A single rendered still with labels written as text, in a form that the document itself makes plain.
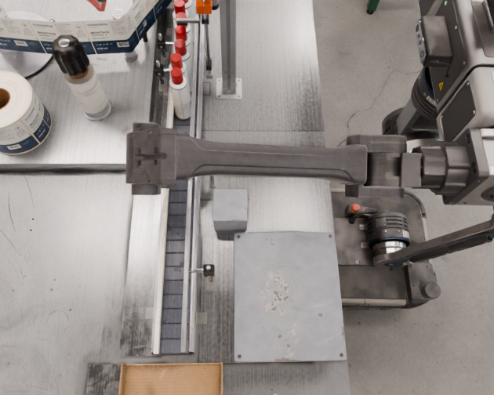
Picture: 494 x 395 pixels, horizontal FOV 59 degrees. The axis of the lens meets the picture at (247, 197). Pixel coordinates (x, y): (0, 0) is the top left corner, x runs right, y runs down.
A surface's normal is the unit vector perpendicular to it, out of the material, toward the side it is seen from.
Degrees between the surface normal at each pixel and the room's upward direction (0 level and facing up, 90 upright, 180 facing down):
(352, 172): 31
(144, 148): 53
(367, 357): 0
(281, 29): 0
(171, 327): 0
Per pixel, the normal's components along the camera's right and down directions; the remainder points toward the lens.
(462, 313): 0.03, -0.39
